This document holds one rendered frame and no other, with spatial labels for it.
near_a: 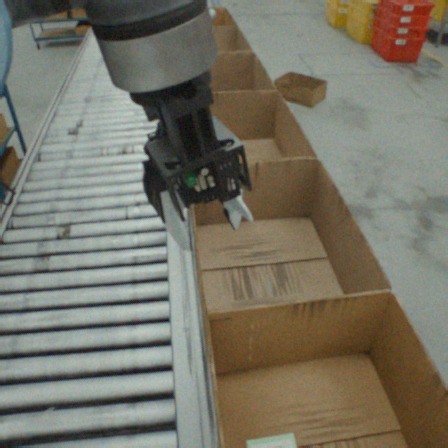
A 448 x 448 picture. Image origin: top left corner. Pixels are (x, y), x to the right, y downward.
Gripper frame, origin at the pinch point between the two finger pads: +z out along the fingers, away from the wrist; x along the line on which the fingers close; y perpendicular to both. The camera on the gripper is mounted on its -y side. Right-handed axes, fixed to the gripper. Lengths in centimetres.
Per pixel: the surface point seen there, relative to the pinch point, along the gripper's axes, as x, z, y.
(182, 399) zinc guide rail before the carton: -12.6, 30.5, 1.9
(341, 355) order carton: 15.1, 36.0, 6.0
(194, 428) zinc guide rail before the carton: -12.6, 30.5, 7.3
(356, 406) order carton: 11.7, 35.4, 15.1
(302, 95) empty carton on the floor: 165, 145, -254
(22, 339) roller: -42, 39, -33
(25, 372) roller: -42, 40, -25
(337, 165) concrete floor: 132, 149, -160
